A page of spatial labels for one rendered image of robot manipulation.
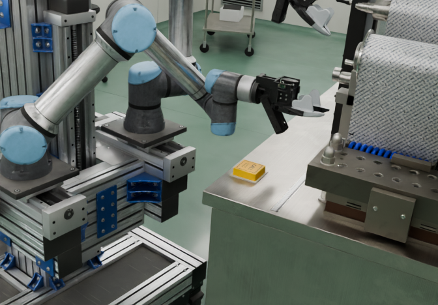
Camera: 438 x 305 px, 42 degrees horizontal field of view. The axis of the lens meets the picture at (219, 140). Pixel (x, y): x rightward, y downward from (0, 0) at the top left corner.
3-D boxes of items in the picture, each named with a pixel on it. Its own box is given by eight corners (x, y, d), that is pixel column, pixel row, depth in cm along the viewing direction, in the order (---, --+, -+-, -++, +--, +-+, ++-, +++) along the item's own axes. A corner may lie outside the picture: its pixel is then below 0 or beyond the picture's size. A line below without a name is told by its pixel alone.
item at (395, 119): (346, 144, 155) (358, 79, 148) (435, 167, 146) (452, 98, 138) (346, 145, 155) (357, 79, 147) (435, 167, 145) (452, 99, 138)
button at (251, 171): (243, 166, 166) (244, 158, 165) (264, 173, 163) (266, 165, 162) (232, 175, 160) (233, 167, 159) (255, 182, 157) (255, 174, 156)
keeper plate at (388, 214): (365, 226, 138) (373, 186, 134) (407, 239, 134) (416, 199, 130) (362, 231, 136) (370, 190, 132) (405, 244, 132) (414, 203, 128)
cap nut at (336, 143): (330, 145, 152) (333, 129, 150) (344, 148, 150) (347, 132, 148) (326, 149, 149) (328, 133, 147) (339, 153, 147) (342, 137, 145)
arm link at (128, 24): (25, 154, 165) (157, 17, 160) (26, 178, 152) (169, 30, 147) (-10, 129, 159) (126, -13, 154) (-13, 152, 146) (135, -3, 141)
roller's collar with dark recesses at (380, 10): (376, 17, 174) (380, -4, 171) (395, 21, 171) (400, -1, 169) (371, 21, 169) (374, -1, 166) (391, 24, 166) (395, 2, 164)
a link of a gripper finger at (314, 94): (332, 94, 154) (298, 88, 157) (328, 114, 157) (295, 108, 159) (334, 90, 157) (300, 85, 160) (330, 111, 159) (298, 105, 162)
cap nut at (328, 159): (322, 158, 144) (325, 142, 142) (336, 162, 142) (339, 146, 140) (318, 163, 141) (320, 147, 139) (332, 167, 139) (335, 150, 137)
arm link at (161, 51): (92, 10, 164) (201, 115, 189) (96, 18, 155) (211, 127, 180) (120, -19, 164) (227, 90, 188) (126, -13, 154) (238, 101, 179)
